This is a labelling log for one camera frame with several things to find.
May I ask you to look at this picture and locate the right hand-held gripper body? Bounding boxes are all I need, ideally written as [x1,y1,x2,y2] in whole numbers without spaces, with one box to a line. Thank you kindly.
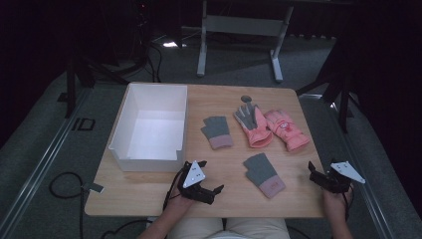
[319,160,366,194]

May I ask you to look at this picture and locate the black tripod stand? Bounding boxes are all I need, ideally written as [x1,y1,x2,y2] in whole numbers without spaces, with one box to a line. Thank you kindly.
[296,36,363,134]
[58,36,151,120]

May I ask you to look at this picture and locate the right hand-held gripper cable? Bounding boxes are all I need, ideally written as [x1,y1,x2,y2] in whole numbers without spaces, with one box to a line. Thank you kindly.
[342,186,355,223]

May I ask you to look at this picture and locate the pink glove with cartoon print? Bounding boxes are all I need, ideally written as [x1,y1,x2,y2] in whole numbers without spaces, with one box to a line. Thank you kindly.
[264,110,312,153]

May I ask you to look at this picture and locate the black cable under table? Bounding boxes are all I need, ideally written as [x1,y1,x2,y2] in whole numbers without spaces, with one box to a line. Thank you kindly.
[100,218,151,239]

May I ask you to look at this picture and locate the left hand-held gripper cable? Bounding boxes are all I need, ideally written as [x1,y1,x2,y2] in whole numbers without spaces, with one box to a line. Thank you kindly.
[162,169,183,211]

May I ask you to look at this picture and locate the person's beige trousers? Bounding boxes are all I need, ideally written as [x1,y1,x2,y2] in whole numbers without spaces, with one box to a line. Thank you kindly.
[165,217,292,239]

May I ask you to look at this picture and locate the grey metal desk frame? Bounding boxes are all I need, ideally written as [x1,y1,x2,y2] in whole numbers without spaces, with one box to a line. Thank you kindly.
[196,0,295,84]

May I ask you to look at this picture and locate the white storage box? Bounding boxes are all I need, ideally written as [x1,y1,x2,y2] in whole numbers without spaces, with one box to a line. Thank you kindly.
[107,82,189,173]

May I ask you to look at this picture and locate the pink glove with grey palm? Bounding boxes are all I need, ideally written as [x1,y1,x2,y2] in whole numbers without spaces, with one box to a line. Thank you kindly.
[233,102,274,149]

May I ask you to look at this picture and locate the grey cable tag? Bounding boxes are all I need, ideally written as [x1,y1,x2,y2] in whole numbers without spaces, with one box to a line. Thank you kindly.
[82,181,106,194]

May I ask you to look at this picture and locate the person's right hand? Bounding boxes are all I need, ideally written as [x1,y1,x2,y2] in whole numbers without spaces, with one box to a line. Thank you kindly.
[322,186,354,217]

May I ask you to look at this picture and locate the grey fingerless glove pink cuff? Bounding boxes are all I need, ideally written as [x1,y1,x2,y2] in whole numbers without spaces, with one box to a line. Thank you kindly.
[242,152,287,199]
[200,116,234,150]

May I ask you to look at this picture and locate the hand-held gripper cable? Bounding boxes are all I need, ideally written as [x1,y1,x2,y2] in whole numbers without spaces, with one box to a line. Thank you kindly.
[342,186,355,223]
[162,169,183,211]

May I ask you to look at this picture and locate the black floor cable loop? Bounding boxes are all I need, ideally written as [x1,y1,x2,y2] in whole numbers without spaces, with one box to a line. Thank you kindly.
[49,171,86,239]

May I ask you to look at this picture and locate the person's left hand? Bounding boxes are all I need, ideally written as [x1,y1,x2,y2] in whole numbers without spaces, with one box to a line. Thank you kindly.
[164,172,197,217]

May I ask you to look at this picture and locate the metal floor rail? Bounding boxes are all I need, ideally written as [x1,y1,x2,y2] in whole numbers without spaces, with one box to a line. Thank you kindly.
[0,89,94,239]
[298,93,396,239]

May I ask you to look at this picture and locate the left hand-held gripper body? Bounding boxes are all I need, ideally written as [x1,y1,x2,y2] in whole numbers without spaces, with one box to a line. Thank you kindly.
[176,160,217,205]

